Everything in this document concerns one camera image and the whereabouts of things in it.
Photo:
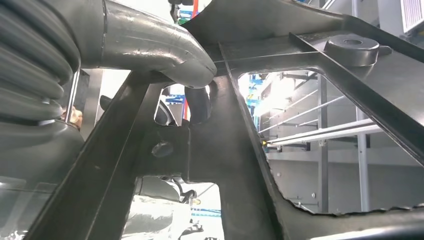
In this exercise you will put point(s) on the steel workbench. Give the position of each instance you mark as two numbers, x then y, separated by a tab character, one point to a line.
362	179

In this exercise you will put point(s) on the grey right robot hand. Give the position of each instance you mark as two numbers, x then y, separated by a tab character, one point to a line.
149	39

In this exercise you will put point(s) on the white vent grille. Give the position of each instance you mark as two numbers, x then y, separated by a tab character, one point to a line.
414	15

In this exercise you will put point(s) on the person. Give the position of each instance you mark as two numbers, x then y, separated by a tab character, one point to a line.
74	117

